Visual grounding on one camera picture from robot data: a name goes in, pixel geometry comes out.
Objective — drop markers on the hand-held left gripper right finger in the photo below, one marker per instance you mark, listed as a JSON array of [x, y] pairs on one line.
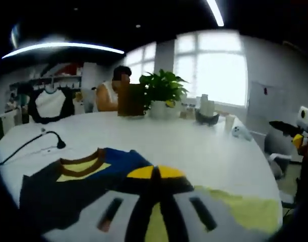
[[172, 209]]

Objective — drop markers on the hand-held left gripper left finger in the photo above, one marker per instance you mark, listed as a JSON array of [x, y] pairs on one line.
[[141, 209]]

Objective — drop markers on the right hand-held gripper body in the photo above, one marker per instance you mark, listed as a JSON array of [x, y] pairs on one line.
[[306, 118]]

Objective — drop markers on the yellow garment with grey blue sleeves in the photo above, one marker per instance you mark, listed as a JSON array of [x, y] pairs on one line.
[[58, 191]]

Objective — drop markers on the white office chair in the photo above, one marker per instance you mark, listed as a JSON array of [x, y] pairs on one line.
[[277, 146]]

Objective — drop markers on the white game controller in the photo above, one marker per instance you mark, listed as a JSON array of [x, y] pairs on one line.
[[240, 132]]

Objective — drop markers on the patterned paper cup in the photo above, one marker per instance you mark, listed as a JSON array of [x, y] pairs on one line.
[[230, 123]]

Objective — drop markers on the grey neck massager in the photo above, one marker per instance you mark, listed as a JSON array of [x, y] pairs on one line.
[[206, 119]]

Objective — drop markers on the white thermos bottle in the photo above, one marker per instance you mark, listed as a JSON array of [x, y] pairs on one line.
[[206, 106]]

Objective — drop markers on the large window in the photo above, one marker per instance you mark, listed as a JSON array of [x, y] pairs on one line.
[[209, 70]]

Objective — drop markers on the small glass jars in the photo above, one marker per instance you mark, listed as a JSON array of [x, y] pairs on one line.
[[187, 113]]

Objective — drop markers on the brown cardboard box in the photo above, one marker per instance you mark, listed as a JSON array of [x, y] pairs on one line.
[[131, 100]]

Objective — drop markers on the green potted plant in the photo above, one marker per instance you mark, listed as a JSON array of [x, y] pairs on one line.
[[163, 88]]

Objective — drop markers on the short ceiling light strip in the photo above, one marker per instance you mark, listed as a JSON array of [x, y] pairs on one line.
[[215, 12]]

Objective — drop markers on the black white shirt on chair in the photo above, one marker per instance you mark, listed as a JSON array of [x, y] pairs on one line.
[[51, 106]]

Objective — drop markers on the shelf with white boxes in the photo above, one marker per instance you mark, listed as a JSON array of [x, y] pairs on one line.
[[42, 83]]

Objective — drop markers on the straight ceiling light strip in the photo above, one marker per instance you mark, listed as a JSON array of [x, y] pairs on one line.
[[63, 48]]

